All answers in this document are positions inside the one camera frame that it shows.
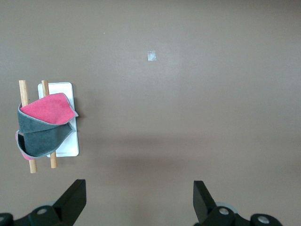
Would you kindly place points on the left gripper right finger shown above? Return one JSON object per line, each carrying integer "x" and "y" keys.
{"x": 204, "y": 204}

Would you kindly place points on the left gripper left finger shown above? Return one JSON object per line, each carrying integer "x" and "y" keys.
{"x": 70, "y": 202}

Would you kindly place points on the pink and grey cloth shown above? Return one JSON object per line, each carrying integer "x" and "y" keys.
{"x": 42, "y": 139}

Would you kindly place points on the wooden rack rod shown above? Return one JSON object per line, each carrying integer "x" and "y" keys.
{"x": 44, "y": 88}
{"x": 23, "y": 91}

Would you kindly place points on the clear tape piece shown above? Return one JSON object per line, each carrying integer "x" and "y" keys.
{"x": 151, "y": 56}

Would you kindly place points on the white rack base plate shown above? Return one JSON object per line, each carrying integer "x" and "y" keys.
{"x": 63, "y": 89}

